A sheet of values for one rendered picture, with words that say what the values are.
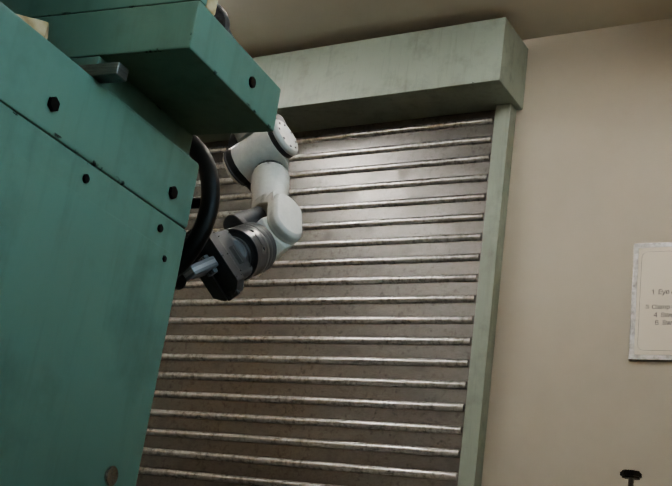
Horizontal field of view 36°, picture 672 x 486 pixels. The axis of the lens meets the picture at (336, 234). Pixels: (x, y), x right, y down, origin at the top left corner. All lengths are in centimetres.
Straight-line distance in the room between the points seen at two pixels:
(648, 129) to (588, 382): 105
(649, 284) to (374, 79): 150
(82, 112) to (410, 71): 347
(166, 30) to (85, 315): 32
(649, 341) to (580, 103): 108
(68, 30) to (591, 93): 343
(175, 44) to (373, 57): 355
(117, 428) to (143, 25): 45
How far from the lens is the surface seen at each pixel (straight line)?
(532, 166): 440
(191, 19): 115
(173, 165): 126
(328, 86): 471
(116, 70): 113
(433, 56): 451
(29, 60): 107
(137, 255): 119
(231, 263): 159
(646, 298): 404
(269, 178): 188
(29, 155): 106
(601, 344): 405
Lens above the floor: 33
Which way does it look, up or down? 18 degrees up
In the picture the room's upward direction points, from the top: 9 degrees clockwise
